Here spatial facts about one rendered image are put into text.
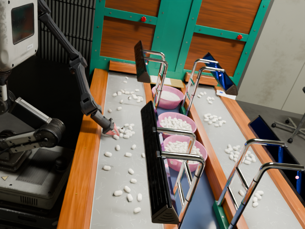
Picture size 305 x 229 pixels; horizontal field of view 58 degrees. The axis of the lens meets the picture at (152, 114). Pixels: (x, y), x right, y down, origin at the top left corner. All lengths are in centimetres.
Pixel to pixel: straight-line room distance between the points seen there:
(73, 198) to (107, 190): 16
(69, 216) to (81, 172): 25
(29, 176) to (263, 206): 128
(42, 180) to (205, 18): 171
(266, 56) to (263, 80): 37
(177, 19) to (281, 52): 235
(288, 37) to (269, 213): 319
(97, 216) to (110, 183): 19
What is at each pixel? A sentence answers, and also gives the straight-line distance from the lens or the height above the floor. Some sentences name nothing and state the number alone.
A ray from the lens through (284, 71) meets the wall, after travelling 451.
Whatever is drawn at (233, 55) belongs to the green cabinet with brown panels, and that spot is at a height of 107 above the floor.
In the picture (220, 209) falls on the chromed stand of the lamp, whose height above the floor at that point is 71.
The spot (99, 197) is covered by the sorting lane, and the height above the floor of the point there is 74.
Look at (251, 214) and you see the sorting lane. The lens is 146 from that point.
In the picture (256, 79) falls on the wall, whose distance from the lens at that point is 444.
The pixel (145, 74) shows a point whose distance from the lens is 161.
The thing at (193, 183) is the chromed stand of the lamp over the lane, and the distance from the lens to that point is 107.
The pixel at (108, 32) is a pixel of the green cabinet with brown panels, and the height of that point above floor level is 108.
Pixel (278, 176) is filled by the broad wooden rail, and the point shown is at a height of 77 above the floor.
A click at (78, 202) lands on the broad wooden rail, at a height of 76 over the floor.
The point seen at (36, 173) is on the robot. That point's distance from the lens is 177.
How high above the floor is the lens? 169
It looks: 30 degrees down
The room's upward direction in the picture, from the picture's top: 13 degrees clockwise
